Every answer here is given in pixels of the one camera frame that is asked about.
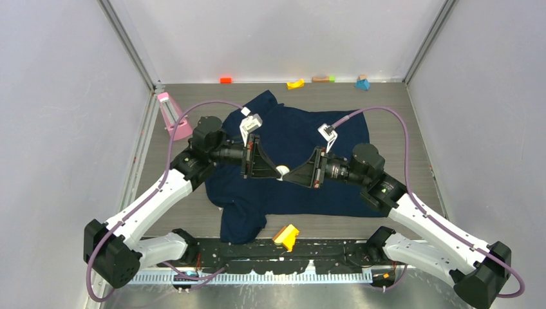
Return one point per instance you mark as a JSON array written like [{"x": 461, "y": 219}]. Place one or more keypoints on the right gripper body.
[{"x": 333, "y": 168}]

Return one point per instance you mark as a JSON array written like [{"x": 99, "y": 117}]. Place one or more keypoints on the pink metronome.
[{"x": 171, "y": 112}]

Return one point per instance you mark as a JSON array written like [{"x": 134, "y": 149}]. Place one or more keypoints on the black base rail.
[{"x": 327, "y": 256}]

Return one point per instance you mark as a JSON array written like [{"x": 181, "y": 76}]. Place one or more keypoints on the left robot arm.
[{"x": 115, "y": 249}]

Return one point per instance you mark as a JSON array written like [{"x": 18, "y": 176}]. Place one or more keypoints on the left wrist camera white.
[{"x": 248, "y": 124}]

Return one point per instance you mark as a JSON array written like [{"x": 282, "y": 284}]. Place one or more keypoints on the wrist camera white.
[
  {"x": 248, "y": 124},
  {"x": 329, "y": 134}
]

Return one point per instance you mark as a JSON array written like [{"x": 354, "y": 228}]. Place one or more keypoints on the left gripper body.
[{"x": 230, "y": 152}]

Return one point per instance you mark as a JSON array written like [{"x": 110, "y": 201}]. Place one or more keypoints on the white round brooch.
[{"x": 282, "y": 170}]

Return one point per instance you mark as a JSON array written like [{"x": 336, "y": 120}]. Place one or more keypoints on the tan flat block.
[{"x": 318, "y": 79}]

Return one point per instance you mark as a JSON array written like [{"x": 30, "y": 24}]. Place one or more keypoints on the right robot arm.
[{"x": 475, "y": 269}]

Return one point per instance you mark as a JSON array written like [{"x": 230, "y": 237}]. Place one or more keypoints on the blue triangle block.
[{"x": 363, "y": 84}]

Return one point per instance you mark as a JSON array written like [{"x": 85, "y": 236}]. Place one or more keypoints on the yellow orange block stack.
[{"x": 286, "y": 237}]

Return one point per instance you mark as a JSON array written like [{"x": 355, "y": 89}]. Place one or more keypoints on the yellow arch block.
[{"x": 296, "y": 85}]

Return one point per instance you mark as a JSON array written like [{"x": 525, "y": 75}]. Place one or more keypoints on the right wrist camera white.
[{"x": 329, "y": 134}]

